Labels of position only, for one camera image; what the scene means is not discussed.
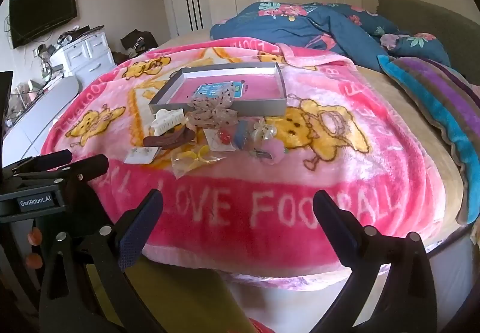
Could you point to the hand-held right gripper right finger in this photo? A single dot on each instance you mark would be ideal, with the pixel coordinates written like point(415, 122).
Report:
point(337, 222)

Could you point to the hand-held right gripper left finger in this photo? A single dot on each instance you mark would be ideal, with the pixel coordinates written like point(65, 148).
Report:
point(138, 233)

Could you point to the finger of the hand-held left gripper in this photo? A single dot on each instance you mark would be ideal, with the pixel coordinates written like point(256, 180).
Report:
point(90, 167)
point(41, 163)

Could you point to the white earring card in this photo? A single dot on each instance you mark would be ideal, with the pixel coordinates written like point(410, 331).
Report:
point(140, 156)

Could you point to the brown hair clip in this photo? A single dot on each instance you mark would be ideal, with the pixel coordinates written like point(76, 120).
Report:
point(168, 139)

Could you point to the white hair claw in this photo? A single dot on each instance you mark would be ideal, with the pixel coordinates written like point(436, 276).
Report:
point(165, 122)

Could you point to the pink flower hair clip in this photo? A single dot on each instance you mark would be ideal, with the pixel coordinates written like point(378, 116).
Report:
point(272, 151)

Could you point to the yellow bangle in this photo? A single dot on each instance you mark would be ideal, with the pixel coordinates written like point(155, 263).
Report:
point(200, 159)

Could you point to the white flower hair clip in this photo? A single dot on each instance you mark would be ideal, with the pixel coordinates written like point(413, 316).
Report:
point(262, 130)

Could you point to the red earring card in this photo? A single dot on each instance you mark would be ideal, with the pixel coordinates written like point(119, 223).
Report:
point(224, 138)

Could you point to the beige polka dot bow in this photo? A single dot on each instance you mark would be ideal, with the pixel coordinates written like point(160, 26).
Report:
point(213, 112)

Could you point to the grey shallow cardboard box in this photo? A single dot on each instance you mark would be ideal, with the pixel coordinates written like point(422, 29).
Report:
point(210, 82)

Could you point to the person's left hand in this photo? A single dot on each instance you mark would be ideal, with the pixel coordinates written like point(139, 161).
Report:
point(34, 236)

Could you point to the pink bear printed blanket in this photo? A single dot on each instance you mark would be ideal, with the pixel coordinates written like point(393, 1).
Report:
point(262, 183)

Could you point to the white drawer cabinet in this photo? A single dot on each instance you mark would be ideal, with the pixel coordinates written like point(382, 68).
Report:
point(90, 52)

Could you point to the red cloth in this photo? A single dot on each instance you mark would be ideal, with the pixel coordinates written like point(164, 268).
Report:
point(258, 326)

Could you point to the pile of household clutter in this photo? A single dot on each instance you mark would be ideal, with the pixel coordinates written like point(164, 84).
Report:
point(75, 36)

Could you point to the dark floor bag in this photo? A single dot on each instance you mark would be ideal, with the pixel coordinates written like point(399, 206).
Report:
point(138, 41)

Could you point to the blue printed card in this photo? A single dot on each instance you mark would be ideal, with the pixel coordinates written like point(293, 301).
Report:
point(219, 90)

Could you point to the striped pillow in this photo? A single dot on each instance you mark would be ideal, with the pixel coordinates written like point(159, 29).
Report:
point(431, 100)

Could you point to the lilac cloth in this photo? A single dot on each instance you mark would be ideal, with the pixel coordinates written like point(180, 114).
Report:
point(389, 41)

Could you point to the blue floral duvet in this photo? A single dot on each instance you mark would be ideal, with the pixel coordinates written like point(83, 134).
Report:
point(300, 29)

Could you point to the green upholstered headboard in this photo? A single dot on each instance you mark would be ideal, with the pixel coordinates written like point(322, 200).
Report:
point(431, 21)

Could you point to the black wall television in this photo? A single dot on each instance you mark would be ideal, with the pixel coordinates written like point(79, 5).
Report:
point(41, 14)

